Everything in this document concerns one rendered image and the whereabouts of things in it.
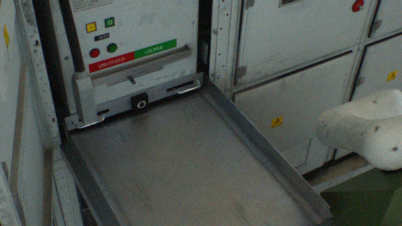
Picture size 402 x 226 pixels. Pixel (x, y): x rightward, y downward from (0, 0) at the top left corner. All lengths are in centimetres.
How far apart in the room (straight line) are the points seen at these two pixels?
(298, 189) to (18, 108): 87
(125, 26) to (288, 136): 108
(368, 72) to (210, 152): 108
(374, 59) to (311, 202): 108
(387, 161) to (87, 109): 91
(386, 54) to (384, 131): 134
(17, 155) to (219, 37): 89
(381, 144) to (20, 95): 90
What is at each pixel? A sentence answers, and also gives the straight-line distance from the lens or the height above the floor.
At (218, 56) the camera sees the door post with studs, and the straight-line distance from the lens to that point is 193.
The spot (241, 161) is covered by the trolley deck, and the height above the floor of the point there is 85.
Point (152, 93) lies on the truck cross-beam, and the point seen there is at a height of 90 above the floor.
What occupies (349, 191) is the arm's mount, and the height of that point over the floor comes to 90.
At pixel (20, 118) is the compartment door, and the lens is 137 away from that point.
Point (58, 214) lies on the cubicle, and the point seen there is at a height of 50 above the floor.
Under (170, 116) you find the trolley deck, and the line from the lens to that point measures 191.
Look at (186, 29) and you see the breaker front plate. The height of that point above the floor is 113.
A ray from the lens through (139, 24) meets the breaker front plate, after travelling 174.
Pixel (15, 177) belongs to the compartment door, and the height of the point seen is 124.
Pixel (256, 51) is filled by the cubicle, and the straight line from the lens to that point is 201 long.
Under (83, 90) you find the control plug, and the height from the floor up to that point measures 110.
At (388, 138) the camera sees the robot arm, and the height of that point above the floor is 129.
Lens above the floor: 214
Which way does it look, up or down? 42 degrees down
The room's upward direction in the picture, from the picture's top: 2 degrees clockwise
